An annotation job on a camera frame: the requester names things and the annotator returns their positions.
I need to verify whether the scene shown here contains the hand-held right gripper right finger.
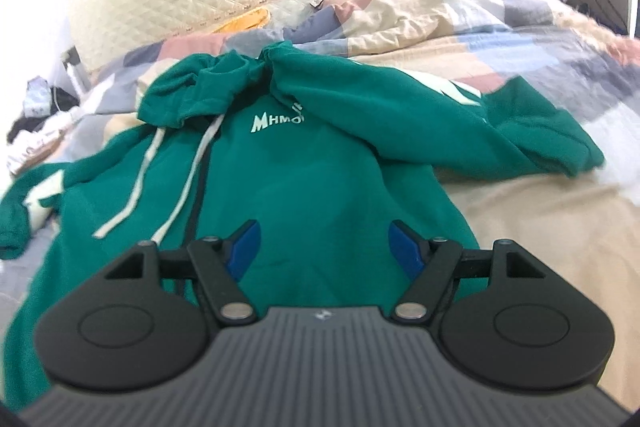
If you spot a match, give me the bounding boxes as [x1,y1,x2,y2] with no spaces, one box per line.
[387,220,548,324]

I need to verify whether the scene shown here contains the green hoodie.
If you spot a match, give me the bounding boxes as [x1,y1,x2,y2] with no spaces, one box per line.
[0,39,608,413]

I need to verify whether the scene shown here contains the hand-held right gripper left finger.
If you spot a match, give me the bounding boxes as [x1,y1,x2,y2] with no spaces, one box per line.
[104,220,262,324]

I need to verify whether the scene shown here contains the yellow pillow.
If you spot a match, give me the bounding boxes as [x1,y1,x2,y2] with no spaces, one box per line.
[212,7,273,34]

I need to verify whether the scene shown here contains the white spray bottle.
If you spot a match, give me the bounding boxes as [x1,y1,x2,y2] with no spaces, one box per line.
[62,48,91,92]

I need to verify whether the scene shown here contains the blue plastic packet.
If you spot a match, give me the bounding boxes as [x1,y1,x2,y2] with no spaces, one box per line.
[25,77,53,118]

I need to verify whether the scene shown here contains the white crumpled clothes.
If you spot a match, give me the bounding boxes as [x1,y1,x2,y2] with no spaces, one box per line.
[6,109,81,175]

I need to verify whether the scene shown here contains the black crumpled cloth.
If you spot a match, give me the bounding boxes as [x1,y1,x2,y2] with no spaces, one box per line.
[7,89,76,142]

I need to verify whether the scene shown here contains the patchwork checked quilt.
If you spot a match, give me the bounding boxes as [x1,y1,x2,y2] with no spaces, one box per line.
[0,0,640,408]

